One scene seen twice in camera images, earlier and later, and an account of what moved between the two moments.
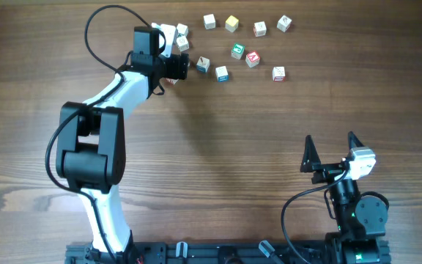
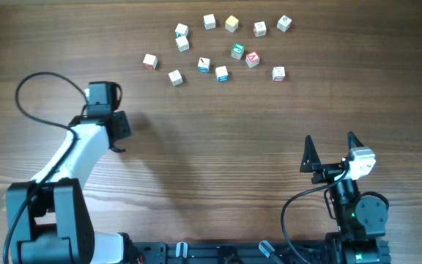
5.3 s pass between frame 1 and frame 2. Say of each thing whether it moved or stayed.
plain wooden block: stayed
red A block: stayed
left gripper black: moved
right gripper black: stayed
